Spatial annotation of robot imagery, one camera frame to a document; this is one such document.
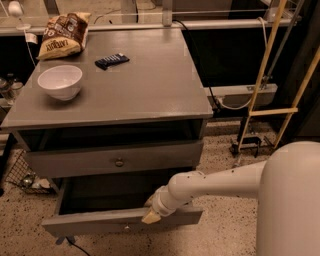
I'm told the black wire basket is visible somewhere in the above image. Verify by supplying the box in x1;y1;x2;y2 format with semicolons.
5;150;54;194

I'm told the white hanging cable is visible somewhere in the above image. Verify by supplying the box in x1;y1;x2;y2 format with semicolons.
216;17;270;111

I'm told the white bowl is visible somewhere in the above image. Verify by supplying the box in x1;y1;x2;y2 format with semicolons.
37;65;83;101

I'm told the black hanging cable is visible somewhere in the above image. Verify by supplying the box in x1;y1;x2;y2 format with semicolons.
173;19;223;113

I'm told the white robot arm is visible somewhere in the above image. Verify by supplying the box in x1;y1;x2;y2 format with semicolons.
142;141;320;256

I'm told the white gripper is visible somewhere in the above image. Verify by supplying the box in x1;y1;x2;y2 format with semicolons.
142;186;184;224

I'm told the grey drawer cabinet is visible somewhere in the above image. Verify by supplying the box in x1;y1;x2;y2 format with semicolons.
1;28;214;188

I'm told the white desk lamp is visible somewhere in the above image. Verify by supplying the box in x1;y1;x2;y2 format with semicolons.
8;0;31;31

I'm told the black floor cable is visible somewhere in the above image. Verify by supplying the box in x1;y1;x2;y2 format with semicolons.
65;236;92;256

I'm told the grey top drawer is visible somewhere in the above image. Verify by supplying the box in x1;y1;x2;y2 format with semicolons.
24;140;203;178

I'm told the glass jar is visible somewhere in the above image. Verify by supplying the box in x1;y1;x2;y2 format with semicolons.
11;79;24;100

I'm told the brown chip bag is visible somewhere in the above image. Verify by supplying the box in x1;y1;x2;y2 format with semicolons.
37;12;91;60

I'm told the dark blue snack bar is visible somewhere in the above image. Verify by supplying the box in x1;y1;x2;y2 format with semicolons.
95;53;129;70

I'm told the black clamp stand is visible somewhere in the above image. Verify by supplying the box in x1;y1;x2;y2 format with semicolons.
229;117;273;157

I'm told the wooden ladder frame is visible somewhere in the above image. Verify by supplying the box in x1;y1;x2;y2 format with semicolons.
237;0;320;154

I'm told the grey drawer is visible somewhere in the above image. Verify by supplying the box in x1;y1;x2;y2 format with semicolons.
42;169;203;237
24;140;203;178

